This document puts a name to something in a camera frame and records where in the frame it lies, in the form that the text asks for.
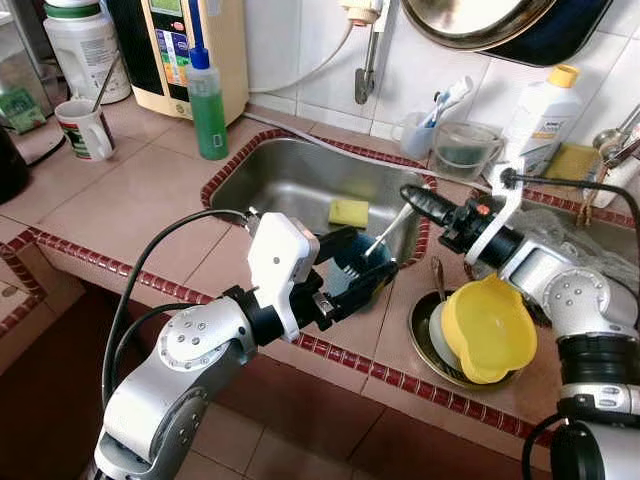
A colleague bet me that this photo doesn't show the white plastic jug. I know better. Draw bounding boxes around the white plastic jug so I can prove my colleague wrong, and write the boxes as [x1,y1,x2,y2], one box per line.
[42,0,133,104]

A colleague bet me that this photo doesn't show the blue white toothbrush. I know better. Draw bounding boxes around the blue white toothbrush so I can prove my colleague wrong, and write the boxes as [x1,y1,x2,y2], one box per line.
[425,75,476,129]

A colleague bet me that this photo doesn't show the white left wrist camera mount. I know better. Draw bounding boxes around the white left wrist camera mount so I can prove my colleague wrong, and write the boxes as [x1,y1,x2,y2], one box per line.
[245,210,323,341]

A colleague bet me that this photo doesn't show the chrome wall spout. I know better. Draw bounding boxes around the chrome wall spout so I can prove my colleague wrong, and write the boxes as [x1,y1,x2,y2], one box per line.
[353,20,381,106]

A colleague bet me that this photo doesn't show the yellow sponge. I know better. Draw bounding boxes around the yellow sponge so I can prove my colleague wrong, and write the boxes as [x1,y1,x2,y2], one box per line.
[328,197,373,229]
[540,142,601,201]

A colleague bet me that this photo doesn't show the yellow plastic bowl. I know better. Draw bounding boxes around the yellow plastic bowl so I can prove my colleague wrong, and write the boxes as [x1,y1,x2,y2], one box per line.
[440,275,538,386]

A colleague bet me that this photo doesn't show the white bottle yellow cap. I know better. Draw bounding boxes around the white bottle yellow cap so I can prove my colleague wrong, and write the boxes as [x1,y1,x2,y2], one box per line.
[500,63,584,176]

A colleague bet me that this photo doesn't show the white printed mug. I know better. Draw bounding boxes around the white printed mug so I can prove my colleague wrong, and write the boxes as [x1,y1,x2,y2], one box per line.
[55,98,116,163]

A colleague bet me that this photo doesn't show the steel sink basin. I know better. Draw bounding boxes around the steel sink basin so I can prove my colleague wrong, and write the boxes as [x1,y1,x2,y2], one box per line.
[425,178,640,301]
[200,135,439,271]

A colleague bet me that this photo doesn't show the clear plastic bag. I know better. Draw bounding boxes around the clear plastic bag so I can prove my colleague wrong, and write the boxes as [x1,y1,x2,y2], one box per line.
[505,205,640,296]

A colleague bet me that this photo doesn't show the white flexible hose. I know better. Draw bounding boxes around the white flexible hose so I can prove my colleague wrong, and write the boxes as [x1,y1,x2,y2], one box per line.
[248,20,359,96]

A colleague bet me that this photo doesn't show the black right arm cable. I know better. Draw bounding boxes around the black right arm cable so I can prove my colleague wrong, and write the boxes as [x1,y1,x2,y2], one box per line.
[495,170,640,236]

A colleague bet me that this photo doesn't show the hanging steel pan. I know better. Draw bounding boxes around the hanging steel pan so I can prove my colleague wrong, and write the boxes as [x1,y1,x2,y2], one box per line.
[400,0,561,51]

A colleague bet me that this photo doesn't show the dark blue cup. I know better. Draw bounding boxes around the dark blue cup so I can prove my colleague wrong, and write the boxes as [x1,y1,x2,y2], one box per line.
[322,232,393,306]

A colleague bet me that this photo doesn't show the green dish soap bottle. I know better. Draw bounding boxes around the green dish soap bottle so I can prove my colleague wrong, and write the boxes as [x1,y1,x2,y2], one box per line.
[187,45,229,161]

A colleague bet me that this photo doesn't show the small clear toothbrush cup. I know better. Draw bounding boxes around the small clear toothbrush cup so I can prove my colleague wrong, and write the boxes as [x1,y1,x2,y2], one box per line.
[400,108,438,161]

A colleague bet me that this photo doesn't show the shallow steel dish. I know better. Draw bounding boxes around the shallow steel dish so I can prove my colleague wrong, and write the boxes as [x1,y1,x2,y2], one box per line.
[408,288,521,393]

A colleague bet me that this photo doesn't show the green packet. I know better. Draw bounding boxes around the green packet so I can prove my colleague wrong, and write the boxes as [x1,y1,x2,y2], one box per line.
[0,88,48,133]

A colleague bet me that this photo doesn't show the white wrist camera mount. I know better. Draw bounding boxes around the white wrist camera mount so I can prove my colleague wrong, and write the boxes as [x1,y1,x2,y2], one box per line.
[465,160,526,263]
[245,210,323,341]

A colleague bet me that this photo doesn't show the hanging dark pan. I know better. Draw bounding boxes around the hanging dark pan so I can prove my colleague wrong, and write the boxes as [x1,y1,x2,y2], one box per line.
[480,0,616,69]

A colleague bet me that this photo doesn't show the white wall tap fitting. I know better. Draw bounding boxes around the white wall tap fitting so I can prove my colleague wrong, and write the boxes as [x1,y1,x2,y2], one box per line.
[338,0,386,26]

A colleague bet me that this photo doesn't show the chrome sink faucet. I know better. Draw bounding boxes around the chrome sink faucet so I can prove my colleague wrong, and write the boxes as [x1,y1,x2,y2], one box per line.
[583,100,640,226]

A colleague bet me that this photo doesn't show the white plastic spoon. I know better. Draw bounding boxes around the white plastic spoon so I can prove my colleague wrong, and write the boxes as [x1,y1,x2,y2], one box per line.
[362,200,416,259]

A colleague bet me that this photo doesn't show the metal stirring spoon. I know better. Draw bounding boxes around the metal stirring spoon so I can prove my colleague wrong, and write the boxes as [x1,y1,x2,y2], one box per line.
[92,50,123,113]

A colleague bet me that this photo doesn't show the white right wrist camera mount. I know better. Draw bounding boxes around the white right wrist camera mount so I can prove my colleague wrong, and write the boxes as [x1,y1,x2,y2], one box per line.
[465,160,526,263]

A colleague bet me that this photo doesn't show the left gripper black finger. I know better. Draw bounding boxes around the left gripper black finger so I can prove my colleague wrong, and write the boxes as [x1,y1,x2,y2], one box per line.
[318,227,361,263]
[325,260,399,321]

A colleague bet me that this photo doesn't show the white bottle green cap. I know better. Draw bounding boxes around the white bottle green cap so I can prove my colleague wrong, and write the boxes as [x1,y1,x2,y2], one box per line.
[605,155,640,211]

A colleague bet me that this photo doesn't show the beige water ionizer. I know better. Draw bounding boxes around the beige water ionizer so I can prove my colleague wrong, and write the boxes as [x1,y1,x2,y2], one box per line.
[135,0,249,123]

